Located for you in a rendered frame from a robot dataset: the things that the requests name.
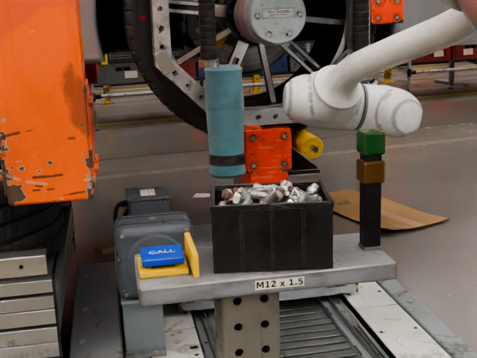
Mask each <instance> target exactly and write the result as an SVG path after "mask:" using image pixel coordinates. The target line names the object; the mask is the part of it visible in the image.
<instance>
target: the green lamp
mask: <svg viewBox="0 0 477 358"><path fill-rule="evenodd" d="M356 150H357V151H358V152H359V153H360V154H362V155H364V156H374V155H383V154H385V132H384V131H381V130H379V129H361V130H358V131H357V132H356Z"/></svg>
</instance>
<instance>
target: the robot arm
mask: <svg viewBox="0 0 477 358"><path fill-rule="evenodd" d="M440 1H441V2H442V3H443V4H445V5H446V6H448V7H449V8H450V9H449V10H447V11H445V12H444V13H441V14H439V15H438V16H435V17H433V18H431V19H429V20H426V21H424V22H421V23H419V24H417V25H415V26H413V27H410V28H408V29H405V30H403V31H401V32H399V33H396V34H394V35H392V36H389V37H387V38H385V39H382V40H380V41H378V42H376V43H373V44H371V45H369V46H366V47H365V48H362V49H360V50H358V51H356V52H355V53H352V54H351V55H349V56H348V57H346V58H344V59H343V60H342V61H341V62H340V63H338V64H337V65H327V66H325V67H323V68H322V69H321V70H319V71H316V72H312V74H311V75H299V76H297V77H294V78H292V79H290V80H289V82H287V83H286V84H285V86H284V90H283V109H284V112H285V113H286V114H287V115H288V117H290V118H291V119H292V120H294V121H296V122H299V123H301V124H304V125H307V126H313V127H317V128H321V129H333V130H354V131H358V130H361V129H379V130H381V131H384V132H385V135H386V136H389V137H393V138H398V137H404V136H408V135H410V134H412V133H414V132H415V131H416V130H418V128H419V127H420V122H421V119H422V112H423V110H422V106H421V104H420V103H419V101H418V100H417V99H416V98H415V97H414V96H413V95H412V94H410V93H409V92H407V91H405V90H403V89H400V88H396V87H391V86H388V85H380V83H379V82H378V81H377V80H376V79H375V78H374V77H373V78H371V79H369V80H364V79H365V78H367V77H369V76H371V75H373V74H376V73H377V72H381V71H384V70H387V69H389V68H392V67H395V66H397V65H401V64H403V63H406V62H409V61H411V60H415V59H417V58H420V57H423V56H426V55H429V54H431V53H435V52H437V51H439V50H443V49H445V48H448V47H450V46H453V45H456V44H457V43H460V42H462V41H464V40H466V39H468V38H470V37H472V36H474V35H477V0H440ZM362 80H364V81H362Z"/></svg>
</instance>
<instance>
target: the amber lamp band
mask: <svg viewBox="0 0 477 358"><path fill-rule="evenodd" d="M356 178H357V180H358V181H360V182H361V183H363V184H364V185H367V184H376V183H384V182H385V161H383V160H381V161H363V160H361V159H360V158H358V159H357V160H356Z"/></svg>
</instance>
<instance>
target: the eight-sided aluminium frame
mask: <svg viewBox="0 0 477 358"><path fill-rule="evenodd" d="M370 5H371V0H369V24H368V25H369V31H368V32H369V38H368V39H369V44H368V45H371V44H370ZM159 6H160V7H161V11H160V12H159V11H158V7H159ZM150 19H151V30H152V42H153V53H152V54H153V63H154V66H155V67H156V68H158V69H159V71H161V73H162V74H163V75H164V76H166V77H167V78H168V79H169V80H171V81H172V82H173V83H174V84H175V85H176V86H178V87H179V88H180V89H181V90H182V91H183V92H184V93H185V94H186V95H187V96H188V97H189V98H190V99H192V100H193V101H194V102H195V103H196V104H198V105H199V106H200V107H201V108H202V109H203V110H204V111H206V101H205V89H204V88H203V87H202V86H201V85H200V84H199V83H198V82H196V81H195V80H194V79H193V78H192V77H191V76H190V75H188V74H187V73H186V72H185V71H184V70H183V69H182V68H181V67H180V66H179V65H178V64H177V63H176V62H175V61H174V60H172V53H171V41H170V17H169V4H168V0H150ZM159 26H162V27H163V29H162V30H161V31H159ZM161 45H163V48H161V49H160V46H161ZM351 52H353V0H347V49H346V50H345V51H344V53H343V54H342V55H341V56H340V57H339V58H338V59H337V61H336V62H335V63H334V64H333V65H337V64H338V63H340V62H341V61H342V60H343V59H344V58H346V57H348V56H349V55H350V54H351ZM174 71H175V74H173V73H172V72H174ZM187 83H189V84H188V86H186V84H187ZM200 96H201V97H200ZM289 123H299V122H296V121H294V120H292V119H291V118H290V117H288V115H287V114H286V113H285V112H284V109H283V105H282V104H281V105H269V106H257V107H244V125H246V126H258V125H269V124H289ZM299 124H300V123H299Z"/></svg>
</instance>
